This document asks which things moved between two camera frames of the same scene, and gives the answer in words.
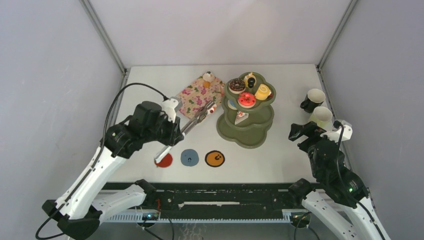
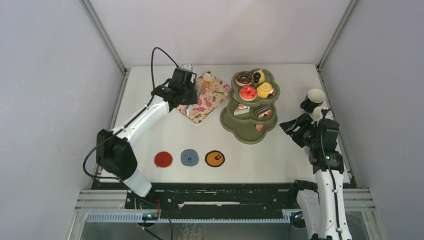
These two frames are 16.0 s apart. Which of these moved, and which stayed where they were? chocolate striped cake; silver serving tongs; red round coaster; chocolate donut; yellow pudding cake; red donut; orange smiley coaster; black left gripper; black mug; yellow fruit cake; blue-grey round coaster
Moved: silver serving tongs; red donut; chocolate striped cake; yellow fruit cake; black left gripper; yellow pudding cake; chocolate donut
Stayed: black mug; red round coaster; blue-grey round coaster; orange smiley coaster
